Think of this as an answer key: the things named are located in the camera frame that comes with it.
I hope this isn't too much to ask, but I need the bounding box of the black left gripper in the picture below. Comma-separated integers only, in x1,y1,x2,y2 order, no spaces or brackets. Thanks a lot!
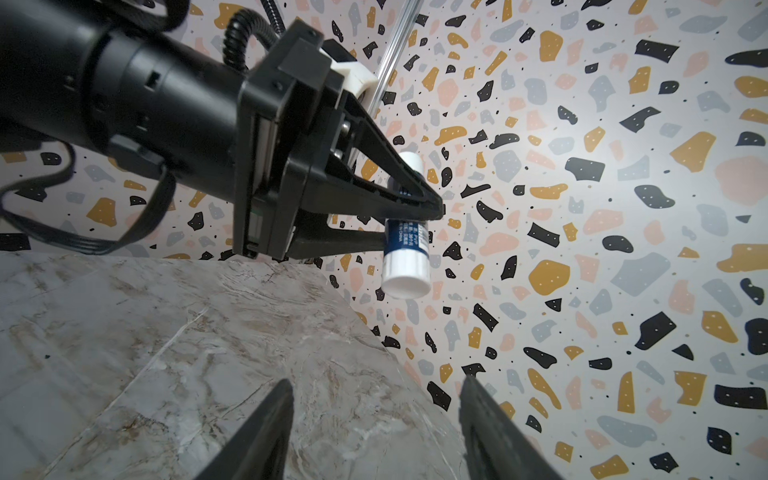
232,20,445,260

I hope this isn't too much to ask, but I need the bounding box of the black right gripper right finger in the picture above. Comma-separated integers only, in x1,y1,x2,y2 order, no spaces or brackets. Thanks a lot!
459,376,560,480

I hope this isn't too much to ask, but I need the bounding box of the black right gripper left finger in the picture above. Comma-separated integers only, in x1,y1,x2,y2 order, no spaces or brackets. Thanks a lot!
195,379,294,480

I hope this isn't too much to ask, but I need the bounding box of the blue white glue stick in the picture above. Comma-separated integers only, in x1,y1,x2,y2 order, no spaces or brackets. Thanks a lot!
380,151,432,301

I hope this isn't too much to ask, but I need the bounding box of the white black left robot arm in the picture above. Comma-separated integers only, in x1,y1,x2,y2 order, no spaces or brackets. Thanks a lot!
1,1,445,259

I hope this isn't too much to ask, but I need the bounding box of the black corrugated cable conduit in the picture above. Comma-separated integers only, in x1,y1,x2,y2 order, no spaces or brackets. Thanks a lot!
221,0,286,73

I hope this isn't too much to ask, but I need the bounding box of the aluminium corner post left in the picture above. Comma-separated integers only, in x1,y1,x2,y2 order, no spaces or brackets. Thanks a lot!
367,0,423,118

